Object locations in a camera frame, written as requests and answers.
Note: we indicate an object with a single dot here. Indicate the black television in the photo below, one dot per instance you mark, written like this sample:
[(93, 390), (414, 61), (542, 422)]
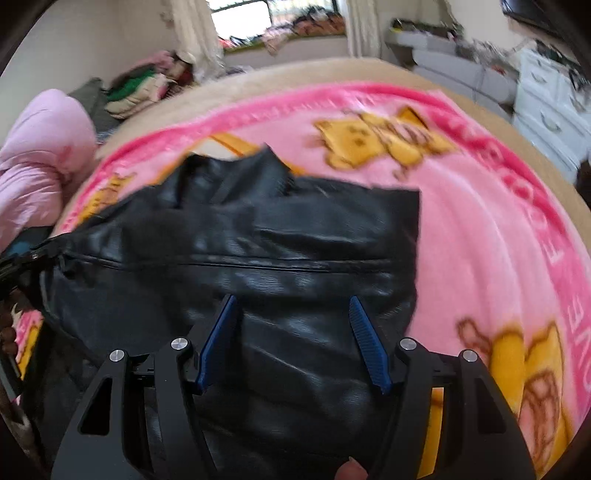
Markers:
[(549, 16)]

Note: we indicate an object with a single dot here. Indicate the white dresser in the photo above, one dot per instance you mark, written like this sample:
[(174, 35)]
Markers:
[(549, 101)]

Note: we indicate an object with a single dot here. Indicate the person's left hand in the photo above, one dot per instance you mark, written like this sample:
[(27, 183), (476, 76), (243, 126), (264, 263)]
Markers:
[(9, 330)]

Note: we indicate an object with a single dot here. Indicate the window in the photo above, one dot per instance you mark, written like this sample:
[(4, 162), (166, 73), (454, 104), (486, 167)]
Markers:
[(295, 9)]

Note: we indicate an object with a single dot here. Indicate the pile of folded clothes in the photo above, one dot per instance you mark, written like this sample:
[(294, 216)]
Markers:
[(138, 92)]

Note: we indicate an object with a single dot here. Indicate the bed with beige sheet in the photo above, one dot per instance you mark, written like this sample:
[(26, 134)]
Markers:
[(323, 69)]

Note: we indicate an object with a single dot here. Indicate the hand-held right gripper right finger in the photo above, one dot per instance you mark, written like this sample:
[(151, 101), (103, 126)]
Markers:
[(369, 350)]

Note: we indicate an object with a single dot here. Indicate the dark grey cushion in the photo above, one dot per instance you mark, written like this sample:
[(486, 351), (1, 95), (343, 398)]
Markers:
[(94, 106)]

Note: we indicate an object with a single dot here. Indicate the sheer white curtain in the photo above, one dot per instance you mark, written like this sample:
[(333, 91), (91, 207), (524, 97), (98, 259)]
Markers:
[(362, 25), (194, 32)]

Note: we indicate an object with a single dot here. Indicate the pink printed blanket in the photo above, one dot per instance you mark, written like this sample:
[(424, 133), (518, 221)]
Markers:
[(461, 221)]

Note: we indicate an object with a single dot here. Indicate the black leather jacket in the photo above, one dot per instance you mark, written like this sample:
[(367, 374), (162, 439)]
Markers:
[(300, 258)]

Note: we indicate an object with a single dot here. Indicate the white window seat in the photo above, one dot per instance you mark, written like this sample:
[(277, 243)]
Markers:
[(295, 50)]

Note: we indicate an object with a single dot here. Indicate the grey cluttered desk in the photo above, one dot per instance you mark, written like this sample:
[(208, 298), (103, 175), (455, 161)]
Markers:
[(461, 69)]

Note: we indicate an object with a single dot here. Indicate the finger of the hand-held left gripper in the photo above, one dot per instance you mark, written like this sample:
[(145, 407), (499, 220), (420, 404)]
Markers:
[(32, 267)]

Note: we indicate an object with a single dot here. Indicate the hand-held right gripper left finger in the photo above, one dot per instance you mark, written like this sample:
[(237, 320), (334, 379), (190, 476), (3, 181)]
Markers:
[(217, 344)]

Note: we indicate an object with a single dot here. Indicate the person's right hand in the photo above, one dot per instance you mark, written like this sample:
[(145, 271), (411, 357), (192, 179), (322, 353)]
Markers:
[(352, 470)]

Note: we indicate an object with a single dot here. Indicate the clothes heap on window seat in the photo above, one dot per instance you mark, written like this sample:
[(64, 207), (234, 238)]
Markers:
[(300, 25)]

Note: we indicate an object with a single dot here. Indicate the pink quilt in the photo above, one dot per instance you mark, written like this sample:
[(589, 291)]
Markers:
[(41, 152)]

